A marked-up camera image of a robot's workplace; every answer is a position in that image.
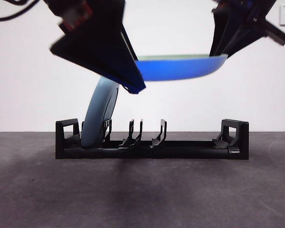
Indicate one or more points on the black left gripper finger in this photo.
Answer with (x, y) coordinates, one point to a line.
(97, 54)
(129, 46)

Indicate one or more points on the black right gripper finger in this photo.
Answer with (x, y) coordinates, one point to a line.
(242, 38)
(217, 35)

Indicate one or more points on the pale green round plate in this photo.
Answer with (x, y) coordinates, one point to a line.
(180, 69)

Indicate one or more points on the blue round plate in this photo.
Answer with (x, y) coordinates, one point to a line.
(97, 114)

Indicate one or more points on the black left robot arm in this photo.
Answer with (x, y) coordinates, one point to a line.
(104, 12)

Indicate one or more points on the black plastic plate rack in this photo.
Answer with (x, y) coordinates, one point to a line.
(180, 149)

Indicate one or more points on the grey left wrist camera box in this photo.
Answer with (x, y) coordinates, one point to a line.
(73, 17)

